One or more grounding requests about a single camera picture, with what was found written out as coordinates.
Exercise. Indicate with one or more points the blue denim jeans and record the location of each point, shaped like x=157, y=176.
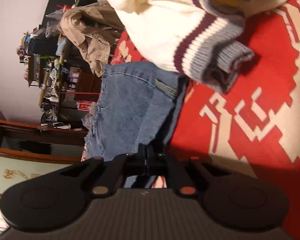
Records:
x=139, y=103

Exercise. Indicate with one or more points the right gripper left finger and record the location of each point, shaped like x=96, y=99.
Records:
x=116, y=172

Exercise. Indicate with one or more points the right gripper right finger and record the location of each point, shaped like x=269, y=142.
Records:
x=170, y=174

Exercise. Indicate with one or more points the cream striped knit sweater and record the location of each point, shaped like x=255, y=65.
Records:
x=198, y=38

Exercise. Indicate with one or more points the wooden drawer cabinet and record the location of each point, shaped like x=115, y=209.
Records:
x=88, y=87

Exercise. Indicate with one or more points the red christmas pattern blanket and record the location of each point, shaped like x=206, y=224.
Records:
x=254, y=128

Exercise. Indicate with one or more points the cluttered shelf unit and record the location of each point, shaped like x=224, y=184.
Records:
x=37, y=53

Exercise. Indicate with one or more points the beige jacket on chair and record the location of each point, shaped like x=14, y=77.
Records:
x=93, y=29

